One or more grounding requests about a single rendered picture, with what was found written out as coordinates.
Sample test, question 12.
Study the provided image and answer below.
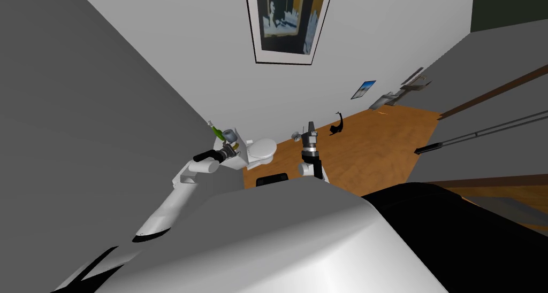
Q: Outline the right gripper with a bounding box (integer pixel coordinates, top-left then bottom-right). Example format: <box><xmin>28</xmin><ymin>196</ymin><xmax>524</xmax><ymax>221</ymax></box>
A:
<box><xmin>301</xmin><ymin>121</ymin><xmax>319</xmax><ymax>148</ymax></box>

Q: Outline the green bottle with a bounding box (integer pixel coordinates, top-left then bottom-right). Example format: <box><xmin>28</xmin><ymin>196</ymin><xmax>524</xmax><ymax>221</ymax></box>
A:
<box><xmin>208</xmin><ymin>120</ymin><xmax>226</xmax><ymax>142</ymax></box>

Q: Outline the large framed wall picture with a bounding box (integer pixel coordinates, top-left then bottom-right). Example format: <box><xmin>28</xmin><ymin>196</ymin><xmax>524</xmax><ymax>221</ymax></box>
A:
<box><xmin>243</xmin><ymin>0</ymin><xmax>335</xmax><ymax>66</ymax></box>

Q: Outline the black cat figure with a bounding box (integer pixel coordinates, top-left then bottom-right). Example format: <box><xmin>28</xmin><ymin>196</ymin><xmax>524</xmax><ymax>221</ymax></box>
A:
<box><xmin>328</xmin><ymin>111</ymin><xmax>345</xmax><ymax>136</ymax></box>

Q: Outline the grey wall shelf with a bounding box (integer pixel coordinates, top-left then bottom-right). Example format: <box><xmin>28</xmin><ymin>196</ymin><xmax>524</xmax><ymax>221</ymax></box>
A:
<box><xmin>367</xmin><ymin>66</ymin><xmax>433</xmax><ymax>111</ymax></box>

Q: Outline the black towel rail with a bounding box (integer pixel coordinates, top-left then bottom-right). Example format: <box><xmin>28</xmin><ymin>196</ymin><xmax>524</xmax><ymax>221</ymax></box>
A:
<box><xmin>413</xmin><ymin>110</ymin><xmax>548</xmax><ymax>156</ymax></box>

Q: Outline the small blue wall picture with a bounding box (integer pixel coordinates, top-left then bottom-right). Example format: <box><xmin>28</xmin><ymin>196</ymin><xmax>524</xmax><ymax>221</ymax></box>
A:
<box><xmin>349</xmin><ymin>80</ymin><xmax>377</xmax><ymax>101</ymax></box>

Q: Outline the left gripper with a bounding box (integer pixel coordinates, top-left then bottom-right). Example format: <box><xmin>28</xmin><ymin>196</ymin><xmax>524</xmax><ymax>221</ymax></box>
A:
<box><xmin>220</xmin><ymin>142</ymin><xmax>240</xmax><ymax>159</ymax></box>

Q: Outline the white toilet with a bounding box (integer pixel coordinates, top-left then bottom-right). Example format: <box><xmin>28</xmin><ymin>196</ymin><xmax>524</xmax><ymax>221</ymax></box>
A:
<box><xmin>231</xmin><ymin>131</ymin><xmax>278</xmax><ymax>172</ymax></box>

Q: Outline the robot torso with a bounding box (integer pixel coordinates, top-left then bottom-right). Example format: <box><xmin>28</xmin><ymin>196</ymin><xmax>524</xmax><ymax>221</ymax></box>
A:
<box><xmin>51</xmin><ymin>172</ymin><xmax>450</xmax><ymax>293</ymax></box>

